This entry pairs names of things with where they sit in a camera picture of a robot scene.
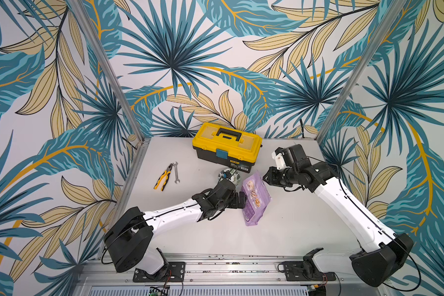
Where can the silver wrench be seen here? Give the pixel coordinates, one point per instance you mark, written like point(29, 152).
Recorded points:
point(175, 169)

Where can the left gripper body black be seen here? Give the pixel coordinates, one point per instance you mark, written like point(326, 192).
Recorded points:
point(227, 203)

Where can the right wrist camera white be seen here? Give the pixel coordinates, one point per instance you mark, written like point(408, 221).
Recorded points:
point(278, 157)

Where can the green leaf pattern bowl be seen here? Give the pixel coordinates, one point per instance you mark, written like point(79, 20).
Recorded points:
point(230, 174)

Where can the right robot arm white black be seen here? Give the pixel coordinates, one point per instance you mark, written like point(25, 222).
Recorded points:
point(383, 252)

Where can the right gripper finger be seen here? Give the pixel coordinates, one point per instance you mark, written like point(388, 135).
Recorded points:
point(270, 172)
point(267, 180)

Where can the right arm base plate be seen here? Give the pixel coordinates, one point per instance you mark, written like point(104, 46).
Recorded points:
point(304, 271)

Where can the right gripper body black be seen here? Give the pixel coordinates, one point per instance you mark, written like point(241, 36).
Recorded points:
point(272, 176)

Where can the aluminium rail frame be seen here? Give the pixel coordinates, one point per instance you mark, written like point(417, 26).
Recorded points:
point(202, 275)

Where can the yellow black pliers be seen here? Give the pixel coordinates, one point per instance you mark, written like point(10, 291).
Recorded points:
point(164, 177)

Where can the purple oats bag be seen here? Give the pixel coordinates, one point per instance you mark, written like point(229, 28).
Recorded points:
point(257, 199)

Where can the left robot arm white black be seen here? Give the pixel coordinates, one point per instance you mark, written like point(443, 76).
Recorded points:
point(128, 240)

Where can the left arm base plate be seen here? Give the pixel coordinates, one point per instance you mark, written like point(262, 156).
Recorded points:
point(173, 271)

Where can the yellow black toolbox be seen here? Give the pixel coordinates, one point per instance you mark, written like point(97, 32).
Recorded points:
point(227, 146)

